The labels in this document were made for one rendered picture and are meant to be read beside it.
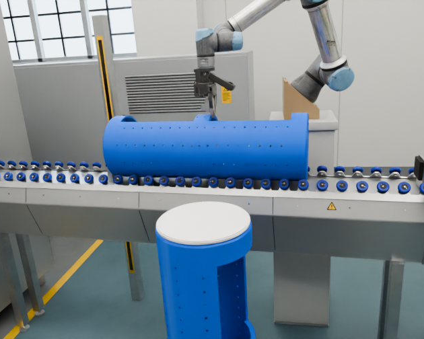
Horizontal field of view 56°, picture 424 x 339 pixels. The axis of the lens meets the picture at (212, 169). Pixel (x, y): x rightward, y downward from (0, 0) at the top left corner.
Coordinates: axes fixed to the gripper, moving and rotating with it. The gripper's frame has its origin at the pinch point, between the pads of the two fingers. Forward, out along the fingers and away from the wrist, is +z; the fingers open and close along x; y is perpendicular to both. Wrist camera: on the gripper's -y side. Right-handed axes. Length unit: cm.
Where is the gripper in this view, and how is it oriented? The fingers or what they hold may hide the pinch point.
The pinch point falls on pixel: (214, 115)
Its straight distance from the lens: 173.6
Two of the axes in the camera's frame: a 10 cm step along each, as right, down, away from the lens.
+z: 0.6, 9.5, 3.0
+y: -9.7, -0.2, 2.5
